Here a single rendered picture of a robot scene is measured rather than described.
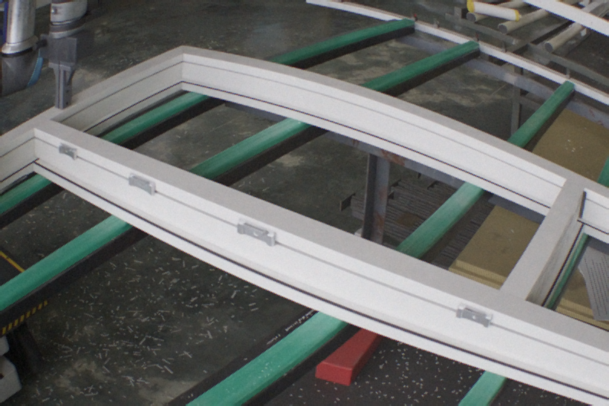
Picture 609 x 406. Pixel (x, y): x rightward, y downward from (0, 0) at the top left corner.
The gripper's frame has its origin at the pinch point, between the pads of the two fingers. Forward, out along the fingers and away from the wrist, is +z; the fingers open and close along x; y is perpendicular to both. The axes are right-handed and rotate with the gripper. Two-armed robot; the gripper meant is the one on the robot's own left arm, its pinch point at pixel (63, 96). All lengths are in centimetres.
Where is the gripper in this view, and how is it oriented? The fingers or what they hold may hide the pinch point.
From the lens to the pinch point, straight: 137.4
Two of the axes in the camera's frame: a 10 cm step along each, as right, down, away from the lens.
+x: 8.2, 3.1, -4.8
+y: -5.7, 3.8, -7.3
